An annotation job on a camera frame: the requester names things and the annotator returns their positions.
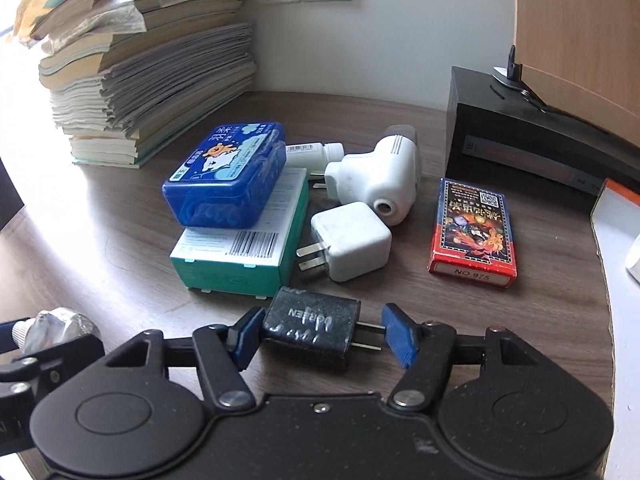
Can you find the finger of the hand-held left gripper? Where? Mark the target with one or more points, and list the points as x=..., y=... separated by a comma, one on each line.
x=50, y=365

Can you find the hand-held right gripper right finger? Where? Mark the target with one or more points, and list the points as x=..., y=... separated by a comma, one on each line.
x=400, y=336

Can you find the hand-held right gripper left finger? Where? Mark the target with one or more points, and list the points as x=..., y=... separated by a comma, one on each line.
x=244, y=341

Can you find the silver foil ball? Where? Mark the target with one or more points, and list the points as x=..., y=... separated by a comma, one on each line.
x=60, y=327

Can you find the black plug charger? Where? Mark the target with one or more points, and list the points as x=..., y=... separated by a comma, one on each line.
x=310, y=325

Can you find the white plug-in mosquito repellent heater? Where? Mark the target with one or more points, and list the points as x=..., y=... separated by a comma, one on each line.
x=370, y=180

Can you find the green and white carton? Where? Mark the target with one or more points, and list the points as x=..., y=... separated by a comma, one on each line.
x=260, y=242

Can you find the white plug charger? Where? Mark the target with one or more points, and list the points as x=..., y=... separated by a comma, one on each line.
x=350, y=240

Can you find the red playing card box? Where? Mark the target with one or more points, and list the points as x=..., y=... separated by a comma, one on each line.
x=470, y=235

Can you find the blue plastic case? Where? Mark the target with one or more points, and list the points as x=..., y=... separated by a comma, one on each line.
x=225, y=170

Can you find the small white bottle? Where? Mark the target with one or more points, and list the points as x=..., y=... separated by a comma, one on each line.
x=310, y=154

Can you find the black desk riser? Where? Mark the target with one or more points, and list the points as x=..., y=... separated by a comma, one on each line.
x=500, y=125

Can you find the orange and white box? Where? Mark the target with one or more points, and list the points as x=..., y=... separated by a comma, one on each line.
x=617, y=240

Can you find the white paper slip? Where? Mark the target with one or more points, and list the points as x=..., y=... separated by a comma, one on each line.
x=634, y=262

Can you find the black hairpin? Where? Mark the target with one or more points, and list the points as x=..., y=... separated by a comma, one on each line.
x=497, y=92

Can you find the stack of books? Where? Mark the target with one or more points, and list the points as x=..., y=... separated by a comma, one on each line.
x=150, y=85

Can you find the crumpled clear plastic bag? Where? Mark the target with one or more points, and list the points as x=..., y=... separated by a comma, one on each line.
x=117, y=17

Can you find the wooden panel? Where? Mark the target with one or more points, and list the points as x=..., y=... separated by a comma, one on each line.
x=575, y=20

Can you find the black panel bracket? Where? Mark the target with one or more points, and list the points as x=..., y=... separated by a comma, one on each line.
x=512, y=67

